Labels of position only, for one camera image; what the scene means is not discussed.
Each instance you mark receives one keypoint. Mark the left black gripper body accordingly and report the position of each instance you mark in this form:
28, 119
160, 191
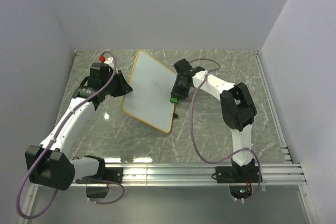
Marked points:
108, 90

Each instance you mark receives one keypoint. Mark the yellow framed whiteboard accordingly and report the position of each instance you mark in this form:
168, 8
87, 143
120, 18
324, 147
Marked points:
149, 102

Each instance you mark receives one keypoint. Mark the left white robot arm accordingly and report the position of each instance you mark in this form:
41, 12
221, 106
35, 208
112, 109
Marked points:
48, 163

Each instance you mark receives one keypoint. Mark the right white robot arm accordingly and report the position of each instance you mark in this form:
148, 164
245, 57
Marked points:
237, 106

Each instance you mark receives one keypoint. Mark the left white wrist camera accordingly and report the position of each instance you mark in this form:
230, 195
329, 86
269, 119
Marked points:
105, 61

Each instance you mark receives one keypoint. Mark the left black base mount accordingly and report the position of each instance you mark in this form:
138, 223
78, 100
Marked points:
114, 174

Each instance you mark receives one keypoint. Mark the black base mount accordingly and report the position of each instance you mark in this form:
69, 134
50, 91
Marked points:
235, 175
114, 174

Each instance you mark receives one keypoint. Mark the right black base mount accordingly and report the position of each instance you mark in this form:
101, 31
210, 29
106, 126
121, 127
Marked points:
235, 175

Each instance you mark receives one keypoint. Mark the aluminium right side rail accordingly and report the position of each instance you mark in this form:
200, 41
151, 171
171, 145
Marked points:
280, 134

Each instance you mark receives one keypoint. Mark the aluminium rail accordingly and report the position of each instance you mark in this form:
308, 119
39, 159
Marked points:
280, 134
147, 174

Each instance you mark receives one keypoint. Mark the aluminium front rail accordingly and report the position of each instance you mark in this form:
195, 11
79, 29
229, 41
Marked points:
147, 174

